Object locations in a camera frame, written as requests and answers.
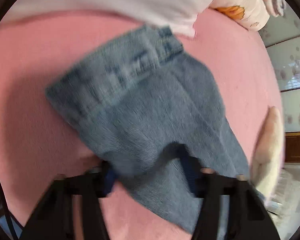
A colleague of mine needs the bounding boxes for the pink folded quilt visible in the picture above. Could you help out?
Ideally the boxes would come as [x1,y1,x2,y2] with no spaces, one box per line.
[210,0,270,31]

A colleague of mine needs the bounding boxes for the blue denim jacket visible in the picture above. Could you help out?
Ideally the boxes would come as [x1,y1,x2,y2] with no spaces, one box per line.
[46,25,249,233]

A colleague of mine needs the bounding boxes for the pink bed blanket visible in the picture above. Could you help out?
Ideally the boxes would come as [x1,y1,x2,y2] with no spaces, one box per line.
[0,9,283,235]

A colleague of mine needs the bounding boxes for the floral sliding wardrobe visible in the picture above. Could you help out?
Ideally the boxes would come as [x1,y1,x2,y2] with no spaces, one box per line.
[259,7,300,133]

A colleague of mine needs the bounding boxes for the white folded fleece garment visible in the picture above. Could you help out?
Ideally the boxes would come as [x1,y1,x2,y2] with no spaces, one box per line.
[250,106,285,203]

